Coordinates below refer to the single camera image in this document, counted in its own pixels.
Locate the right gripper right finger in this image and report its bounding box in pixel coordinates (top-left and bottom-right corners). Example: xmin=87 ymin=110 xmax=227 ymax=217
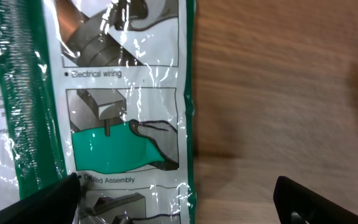
xmin=273 ymin=176 xmax=358 ymax=224

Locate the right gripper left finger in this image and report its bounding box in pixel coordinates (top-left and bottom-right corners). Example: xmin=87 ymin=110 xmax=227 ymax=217
xmin=0 ymin=173 xmax=81 ymax=224

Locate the green 3M package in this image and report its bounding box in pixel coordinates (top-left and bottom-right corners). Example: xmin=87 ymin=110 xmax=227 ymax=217
xmin=0 ymin=0 xmax=196 ymax=224

